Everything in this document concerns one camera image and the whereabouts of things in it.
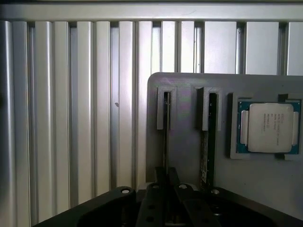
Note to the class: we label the RAM stick with label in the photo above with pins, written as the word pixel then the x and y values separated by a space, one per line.
pixel 208 151

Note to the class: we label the grey printed parts rack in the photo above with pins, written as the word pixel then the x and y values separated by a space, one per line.
pixel 184 153

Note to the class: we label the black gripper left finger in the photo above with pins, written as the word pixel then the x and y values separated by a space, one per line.
pixel 149 208

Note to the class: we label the CPU with silver lid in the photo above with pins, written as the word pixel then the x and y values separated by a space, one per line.
pixel 270 127

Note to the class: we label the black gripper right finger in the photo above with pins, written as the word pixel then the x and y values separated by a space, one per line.
pixel 196 210

